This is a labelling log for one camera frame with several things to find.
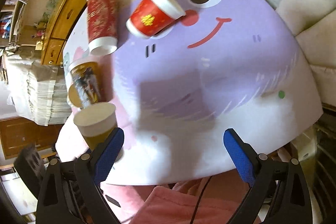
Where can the pink fleece pants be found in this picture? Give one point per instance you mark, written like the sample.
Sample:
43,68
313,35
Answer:
207,200

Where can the small red paper cup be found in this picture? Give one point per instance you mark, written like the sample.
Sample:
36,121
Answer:
152,16

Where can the illustrated plastic cup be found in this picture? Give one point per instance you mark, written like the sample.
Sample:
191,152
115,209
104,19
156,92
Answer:
85,88

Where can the tall red patterned cup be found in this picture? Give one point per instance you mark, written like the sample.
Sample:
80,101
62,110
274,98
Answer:
102,26

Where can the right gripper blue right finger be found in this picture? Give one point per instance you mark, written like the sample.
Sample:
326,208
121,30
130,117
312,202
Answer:
281,185

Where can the white lace covered furniture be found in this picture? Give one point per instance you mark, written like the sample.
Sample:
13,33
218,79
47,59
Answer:
38,92

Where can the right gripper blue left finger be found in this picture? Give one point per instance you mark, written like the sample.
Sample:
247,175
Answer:
70,191

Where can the brown paper cup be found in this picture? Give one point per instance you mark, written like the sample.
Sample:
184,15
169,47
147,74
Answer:
96,123

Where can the cartoon monster tablecloth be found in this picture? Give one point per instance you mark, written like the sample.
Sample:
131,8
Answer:
228,64

